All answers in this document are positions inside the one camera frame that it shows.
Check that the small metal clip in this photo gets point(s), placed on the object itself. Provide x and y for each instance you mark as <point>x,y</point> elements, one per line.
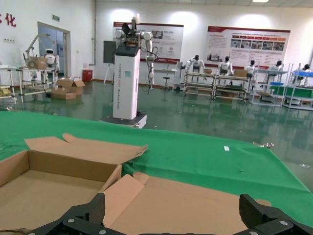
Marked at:
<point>266,145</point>

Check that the white humanoid robot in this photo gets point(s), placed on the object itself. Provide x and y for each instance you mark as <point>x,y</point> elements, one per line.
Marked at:
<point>195,63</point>
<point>226,66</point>
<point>250,69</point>
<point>50,58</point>
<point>276,66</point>
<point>303,76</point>

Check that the pipe workbench with blue trays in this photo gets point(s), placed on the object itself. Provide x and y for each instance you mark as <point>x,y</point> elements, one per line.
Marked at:
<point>271,84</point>

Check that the cardboard box with tape roll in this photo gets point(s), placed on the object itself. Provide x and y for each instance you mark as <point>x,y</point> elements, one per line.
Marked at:
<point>40,63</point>

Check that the black stool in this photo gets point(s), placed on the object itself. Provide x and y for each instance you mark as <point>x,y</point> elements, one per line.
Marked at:
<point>166,78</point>

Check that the black panel on stand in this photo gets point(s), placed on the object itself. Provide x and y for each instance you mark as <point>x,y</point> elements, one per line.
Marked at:
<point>109,51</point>

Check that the green tablecloth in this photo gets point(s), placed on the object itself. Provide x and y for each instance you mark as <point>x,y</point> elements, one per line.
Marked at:
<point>195,151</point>

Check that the long pipe frame workbench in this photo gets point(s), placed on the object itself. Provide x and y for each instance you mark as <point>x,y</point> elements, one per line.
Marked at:
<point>215,76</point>

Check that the wide red framed wall poster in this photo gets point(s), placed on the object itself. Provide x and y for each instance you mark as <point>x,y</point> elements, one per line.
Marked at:
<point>256,49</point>

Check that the white pipe frame workbench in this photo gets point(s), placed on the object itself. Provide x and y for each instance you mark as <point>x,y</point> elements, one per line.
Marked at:
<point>20,80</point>

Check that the grey framed doorway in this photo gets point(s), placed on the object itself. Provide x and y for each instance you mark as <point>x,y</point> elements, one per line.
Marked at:
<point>60,49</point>

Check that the red bin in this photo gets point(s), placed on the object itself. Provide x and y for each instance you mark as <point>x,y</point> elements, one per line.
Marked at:
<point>87,76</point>

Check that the open cardboard box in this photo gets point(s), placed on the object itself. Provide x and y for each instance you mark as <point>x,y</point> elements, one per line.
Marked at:
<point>71,85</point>

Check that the flat cardboard box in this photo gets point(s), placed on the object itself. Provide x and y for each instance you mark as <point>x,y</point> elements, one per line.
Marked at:
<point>62,94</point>

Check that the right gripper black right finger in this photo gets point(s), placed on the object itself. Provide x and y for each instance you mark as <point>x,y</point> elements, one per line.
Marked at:
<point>254,213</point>

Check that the cardboard box with round hole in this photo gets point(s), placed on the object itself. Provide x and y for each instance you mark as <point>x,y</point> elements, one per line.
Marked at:
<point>183,208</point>

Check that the green exit sign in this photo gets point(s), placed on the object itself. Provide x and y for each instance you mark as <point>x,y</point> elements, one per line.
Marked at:
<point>56,17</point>

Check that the white wall socket strip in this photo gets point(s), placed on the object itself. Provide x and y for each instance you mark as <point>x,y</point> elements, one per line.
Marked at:
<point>9,40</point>

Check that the cardboard box with oval cutout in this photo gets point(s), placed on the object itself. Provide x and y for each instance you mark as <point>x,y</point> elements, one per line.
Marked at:
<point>49,191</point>

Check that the pipe workbench with green panel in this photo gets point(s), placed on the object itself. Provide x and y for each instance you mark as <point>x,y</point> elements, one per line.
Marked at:
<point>298,93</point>

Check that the vertical wall pipe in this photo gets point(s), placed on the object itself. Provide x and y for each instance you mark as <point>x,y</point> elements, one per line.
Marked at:
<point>94,29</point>

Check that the white tower robot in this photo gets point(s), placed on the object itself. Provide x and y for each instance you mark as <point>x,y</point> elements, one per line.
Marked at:
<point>126,80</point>

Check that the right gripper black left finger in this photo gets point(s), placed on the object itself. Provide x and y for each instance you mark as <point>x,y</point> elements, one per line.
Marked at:
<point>95,213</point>

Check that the white crane frame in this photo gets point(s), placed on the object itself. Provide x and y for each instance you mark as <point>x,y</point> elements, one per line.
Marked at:
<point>33,45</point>

